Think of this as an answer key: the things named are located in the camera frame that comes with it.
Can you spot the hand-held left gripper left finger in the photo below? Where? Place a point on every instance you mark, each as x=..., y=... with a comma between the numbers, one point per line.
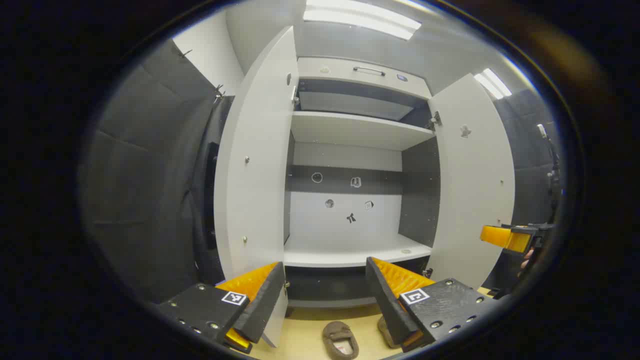
x=262, y=305

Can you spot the black backdrop cloth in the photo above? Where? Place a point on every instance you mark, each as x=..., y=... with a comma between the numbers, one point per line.
x=145, y=175
x=530, y=165

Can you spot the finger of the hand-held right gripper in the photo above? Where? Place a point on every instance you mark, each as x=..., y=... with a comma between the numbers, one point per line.
x=505, y=237

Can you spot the white cabinet drawer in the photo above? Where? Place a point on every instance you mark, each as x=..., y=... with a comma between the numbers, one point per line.
x=345, y=75

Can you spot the white cabinet shelf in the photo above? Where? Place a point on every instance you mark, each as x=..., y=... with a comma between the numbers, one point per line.
x=350, y=250
x=350, y=130

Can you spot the ceiling light panel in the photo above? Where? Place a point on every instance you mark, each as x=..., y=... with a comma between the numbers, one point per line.
x=492, y=83
x=360, y=17

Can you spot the brown slip-on shoe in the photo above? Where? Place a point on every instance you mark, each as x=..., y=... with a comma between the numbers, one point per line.
x=341, y=342
x=385, y=332

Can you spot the white and grey shoe cabinet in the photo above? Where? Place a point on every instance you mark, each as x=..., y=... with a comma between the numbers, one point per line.
x=345, y=220

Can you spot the black stand pole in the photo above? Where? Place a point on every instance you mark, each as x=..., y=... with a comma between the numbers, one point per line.
x=554, y=170

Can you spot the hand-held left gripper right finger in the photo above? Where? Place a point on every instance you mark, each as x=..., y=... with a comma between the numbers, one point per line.
x=387, y=305

